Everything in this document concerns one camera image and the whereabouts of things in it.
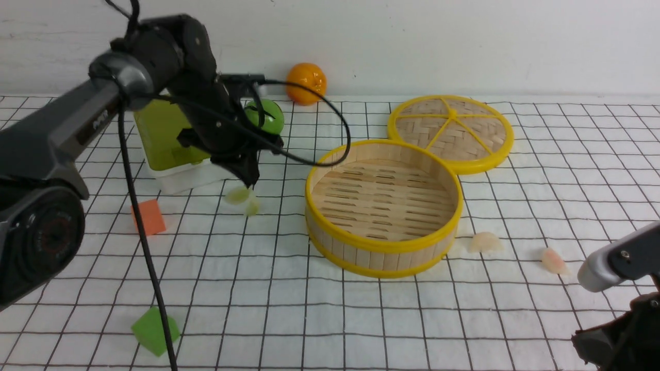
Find green lidded white box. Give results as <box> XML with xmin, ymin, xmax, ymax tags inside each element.
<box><xmin>134</xmin><ymin>99</ymin><xmax>233</xmax><ymax>195</ymax></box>

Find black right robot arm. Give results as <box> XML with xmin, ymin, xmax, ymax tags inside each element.
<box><xmin>571</xmin><ymin>222</ymin><xmax>659</xmax><ymax>370</ymax></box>

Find bamboo steamer lid yellow rim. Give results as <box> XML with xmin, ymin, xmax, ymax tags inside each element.
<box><xmin>387</xmin><ymin>95</ymin><xmax>515</xmax><ymax>175</ymax></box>

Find orange fruit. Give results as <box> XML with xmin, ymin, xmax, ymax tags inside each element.
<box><xmin>286</xmin><ymin>62</ymin><xmax>327</xmax><ymax>106</ymax></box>

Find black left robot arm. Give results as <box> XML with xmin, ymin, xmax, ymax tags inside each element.
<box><xmin>1</xmin><ymin>14</ymin><xmax>283</xmax><ymax>309</ymax></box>

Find green foam cube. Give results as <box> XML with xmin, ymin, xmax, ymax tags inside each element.
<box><xmin>131</xmin><ymin>306</ymin><xmax>168</xmax><ymax>357</ymax></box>

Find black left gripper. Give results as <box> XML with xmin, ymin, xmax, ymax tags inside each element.
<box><xmin>177</xmin><ymin>72</ymin><xmax>284</xmax><ymax>188</ymax></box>

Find pink translucent dumpling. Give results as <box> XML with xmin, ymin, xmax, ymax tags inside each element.
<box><xmin>541</xmin><ymin>247</ymin><xmax>571</xmax><ymax>276</ymax></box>

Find white translucent dumpling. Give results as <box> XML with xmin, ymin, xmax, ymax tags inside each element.
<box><xmin>467</xmin><ymin>232</ymin><xmax>504</xmax><ymax>254</ymax></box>

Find pale green dumpling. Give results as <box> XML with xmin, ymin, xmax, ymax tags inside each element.
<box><xmin>245</xmin><ymin>190</ymin><xmax>261</xmax><ymax>217</ymax></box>

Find orange foam cube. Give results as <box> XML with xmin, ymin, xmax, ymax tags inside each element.
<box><xmin>138</xmin><ymin>199</ymin><xmax>167</xmax><ymax>237</ymax></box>

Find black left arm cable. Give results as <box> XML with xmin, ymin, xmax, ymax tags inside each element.
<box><xmin>103</xmin><ymin>0</ymin><xmax>352</xmax><ymax>371</ymax></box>

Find bamboo steamer tray yellow rim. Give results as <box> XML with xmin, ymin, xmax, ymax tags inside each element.
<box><xmin>305</xmin><ymin>140</ymin><xmax>464</xmax><ymax>279</ymax></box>

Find green ball black stripe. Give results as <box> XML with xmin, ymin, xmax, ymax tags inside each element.
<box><xmin>244</xmin><ymin>99</ymin><xmax>285</xmax><ymax>136</ymax></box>

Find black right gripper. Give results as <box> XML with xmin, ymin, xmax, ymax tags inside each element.
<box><xmin>571</xmin><ymin>293</ymin><xmax>659</xmax><ymax>370</ymax></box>

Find green translucent dumpling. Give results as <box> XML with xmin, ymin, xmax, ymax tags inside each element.
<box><xmin>224</xmin><ymin>187</ymin><xmax>252</xmax><ymax>205</ymax></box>

